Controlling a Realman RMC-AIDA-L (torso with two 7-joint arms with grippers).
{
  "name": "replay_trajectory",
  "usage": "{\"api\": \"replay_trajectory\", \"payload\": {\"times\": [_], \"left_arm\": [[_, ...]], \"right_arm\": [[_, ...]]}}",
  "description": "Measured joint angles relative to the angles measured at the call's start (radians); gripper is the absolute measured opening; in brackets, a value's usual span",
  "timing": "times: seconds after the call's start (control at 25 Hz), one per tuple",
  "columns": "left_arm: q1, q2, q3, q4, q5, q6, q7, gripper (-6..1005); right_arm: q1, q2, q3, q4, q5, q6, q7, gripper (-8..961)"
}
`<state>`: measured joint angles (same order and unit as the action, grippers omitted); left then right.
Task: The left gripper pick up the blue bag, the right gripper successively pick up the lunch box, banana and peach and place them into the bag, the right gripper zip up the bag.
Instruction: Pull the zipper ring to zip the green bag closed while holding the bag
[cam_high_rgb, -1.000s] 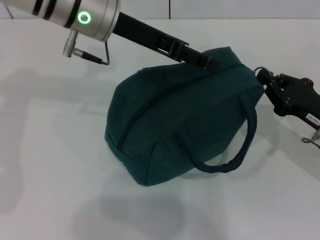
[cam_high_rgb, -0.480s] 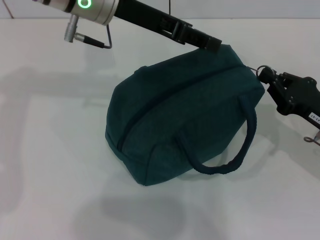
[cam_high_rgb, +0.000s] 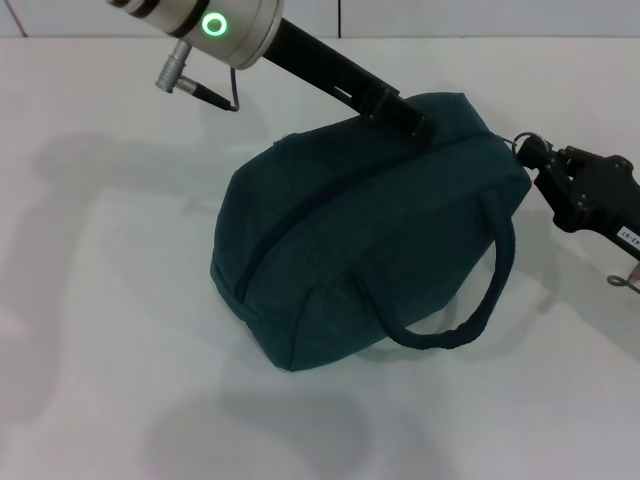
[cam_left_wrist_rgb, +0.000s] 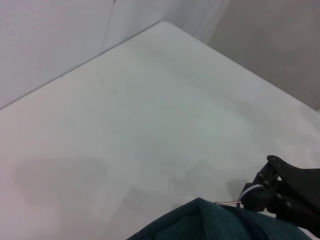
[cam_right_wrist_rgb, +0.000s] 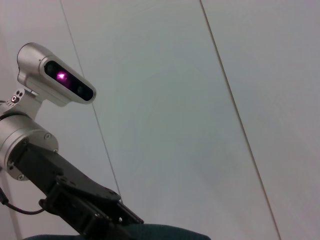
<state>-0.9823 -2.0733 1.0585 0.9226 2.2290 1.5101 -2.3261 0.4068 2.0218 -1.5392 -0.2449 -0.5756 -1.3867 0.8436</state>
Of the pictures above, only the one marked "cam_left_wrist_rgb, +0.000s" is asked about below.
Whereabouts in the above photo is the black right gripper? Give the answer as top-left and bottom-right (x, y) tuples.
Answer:
(240, 154), (320, 232)

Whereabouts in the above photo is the teal insulated lunch bag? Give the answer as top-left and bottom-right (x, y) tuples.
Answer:
(125, 196), (314, 240)

